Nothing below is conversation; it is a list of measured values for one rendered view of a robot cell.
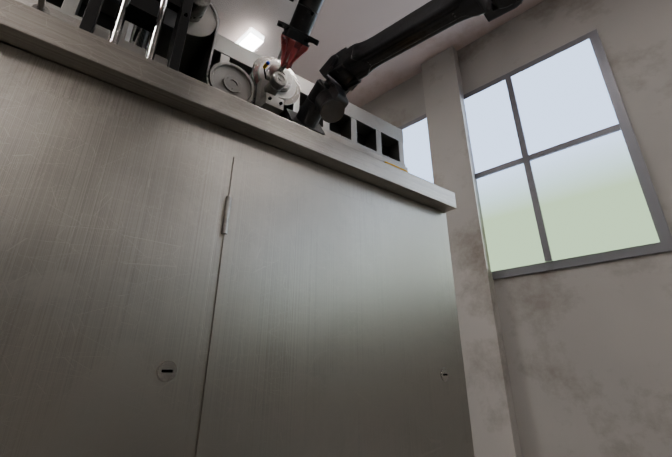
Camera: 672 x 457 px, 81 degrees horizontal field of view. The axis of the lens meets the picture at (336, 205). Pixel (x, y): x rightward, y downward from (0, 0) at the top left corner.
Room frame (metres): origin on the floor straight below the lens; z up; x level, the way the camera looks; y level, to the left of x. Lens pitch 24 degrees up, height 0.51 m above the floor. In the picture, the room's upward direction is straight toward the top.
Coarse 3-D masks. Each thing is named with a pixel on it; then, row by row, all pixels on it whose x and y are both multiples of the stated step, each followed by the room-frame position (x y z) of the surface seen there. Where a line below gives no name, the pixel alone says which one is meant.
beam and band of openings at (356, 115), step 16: (48, 0) 0.81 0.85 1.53; (64, 0) 0.78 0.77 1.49; (80, 0) 0.81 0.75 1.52; (80, 16) 0.86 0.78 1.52; (112, 16) 0.91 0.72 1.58; (224, 48) 1.06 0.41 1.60; (240, 48) 1.10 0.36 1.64; (240, 64) 1.12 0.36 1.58; (304, 80) 1.28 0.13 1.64; (304, 96) 1.29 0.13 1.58; (352, 112) 1.44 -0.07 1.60; (368, 112) 1.50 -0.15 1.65; (336, 128) 1.47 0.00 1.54; (352, 128) 1.44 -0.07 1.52; (368, 128) 1.52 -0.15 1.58; (384, 128) 1.56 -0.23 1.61; (368, 144) 1.57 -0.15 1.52; (384, 144) 1.65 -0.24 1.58; (400, 144) 1.63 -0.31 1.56; (400, 160) 1.62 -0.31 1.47
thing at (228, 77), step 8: (216, 64) 0.73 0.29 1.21; (224, 64) 0.74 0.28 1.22; (232, 64) 0.75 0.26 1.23; (216, 72) 0.74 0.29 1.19; (224, 72) 0.75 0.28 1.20; (232, 72) 0.76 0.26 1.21; (240, 72) 0.77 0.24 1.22; (216, 80) 0.74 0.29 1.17; (224, 80) 0.75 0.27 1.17; (232, 80) 0.76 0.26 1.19; (240, 80) 0.77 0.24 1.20; (248, 80) 0.78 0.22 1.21; (224, 88) 0.75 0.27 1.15; (232, 88) 0.76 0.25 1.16; (240, 88) 0.77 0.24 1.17; (248, 88) 0.79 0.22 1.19; (240, 96) 0.78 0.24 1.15; (248, 96) 0.79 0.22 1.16
